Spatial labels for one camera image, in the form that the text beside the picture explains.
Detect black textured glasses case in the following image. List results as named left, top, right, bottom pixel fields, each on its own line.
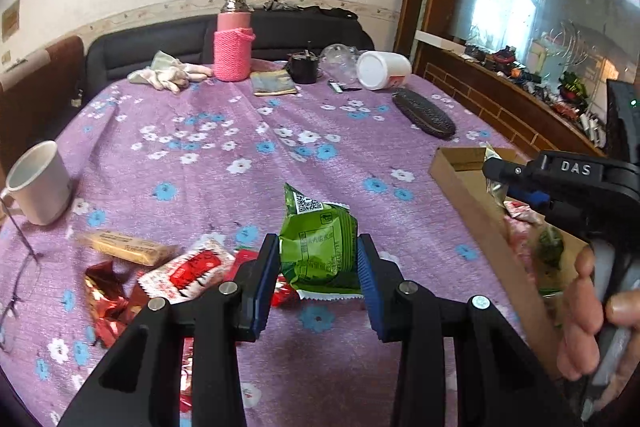
left=391, top=88, right=457, bottom=140

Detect brown upholstered chair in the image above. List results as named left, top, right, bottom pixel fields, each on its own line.
left=0, top=35, right=86, bottom=148

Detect dark red foil snack packet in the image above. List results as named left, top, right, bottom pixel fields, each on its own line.
left=84, top=261, right=146, bottom=348

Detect white red-label snack packet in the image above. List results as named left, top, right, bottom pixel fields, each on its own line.
left=136, top=234, right=236, bottom=305

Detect green snack packet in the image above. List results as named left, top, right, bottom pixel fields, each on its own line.
left=277, top=183, right=363, bottom=300

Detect person's right hand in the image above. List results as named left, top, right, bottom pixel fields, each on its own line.
left=556, top=247, right=640, bottom=408

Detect beige biscuit bar packet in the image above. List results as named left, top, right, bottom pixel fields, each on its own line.
left=75, top=229, right=181, bottom=268

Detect small black container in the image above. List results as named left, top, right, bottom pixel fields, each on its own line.
left=286, top=50, right=321, bottom=84

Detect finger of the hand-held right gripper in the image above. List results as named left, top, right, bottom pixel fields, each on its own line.
left=507, top=187, right=553, bottom=212
left=482, top=158, right=538, bottom=182

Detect grey-green flat pouch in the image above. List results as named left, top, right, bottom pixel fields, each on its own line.
left=250, top=71, right=298, bottom=96

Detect clear glass jar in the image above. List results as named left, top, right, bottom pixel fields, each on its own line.
left=319, top=44, right=361, bottom=78

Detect row of small shelf trinkets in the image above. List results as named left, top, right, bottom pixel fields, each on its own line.
left=465, top=44, right=608, bottom=142

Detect pink flask with knitted sleeve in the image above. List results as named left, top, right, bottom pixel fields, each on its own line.
left=214, top=0, right=257, bottom=82

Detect thin-framed eyeglasses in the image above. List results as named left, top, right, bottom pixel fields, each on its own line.
left=0, top=199, right=43, bottom=353

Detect pile of mixed snack packets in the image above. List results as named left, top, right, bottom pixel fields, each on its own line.
left=482, top=144, right=588, bottom=303

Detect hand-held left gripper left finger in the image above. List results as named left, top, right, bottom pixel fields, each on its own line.
left=57, top=233, right=281, bottom=427

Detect black sofa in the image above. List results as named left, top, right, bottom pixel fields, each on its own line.
left=85, top=9, right=376, bottom=92

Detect red cartoon-face snack packet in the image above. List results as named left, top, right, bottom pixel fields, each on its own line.
left=220, top=249, right=261, bottom=288

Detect white plastic jar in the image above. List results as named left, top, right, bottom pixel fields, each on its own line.
left=356, top=51, right=413, bottom=92

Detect white crumpled cloth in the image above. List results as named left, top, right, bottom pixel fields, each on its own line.
left=127, top=50, right=213, bottom=95

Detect dark clothing on sofa back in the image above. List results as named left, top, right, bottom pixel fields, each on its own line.
left=262, top=0, right=358, bottom=20

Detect white mug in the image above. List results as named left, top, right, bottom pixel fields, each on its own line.
left=0, top=140, right=72, bottom=226

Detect small wall plaque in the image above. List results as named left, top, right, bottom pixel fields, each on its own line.
left=0, top=4, right=21, bottom=42

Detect shallow cardboard box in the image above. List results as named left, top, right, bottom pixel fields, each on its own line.
left=430, top=147, right=591, bottom=378

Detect purple floral tablecloth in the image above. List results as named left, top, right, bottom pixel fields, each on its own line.
left=0, top=59, right=601, bottom=427

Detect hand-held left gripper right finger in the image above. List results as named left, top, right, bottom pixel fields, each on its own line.
left=356, top=234, right=583, bottom=427

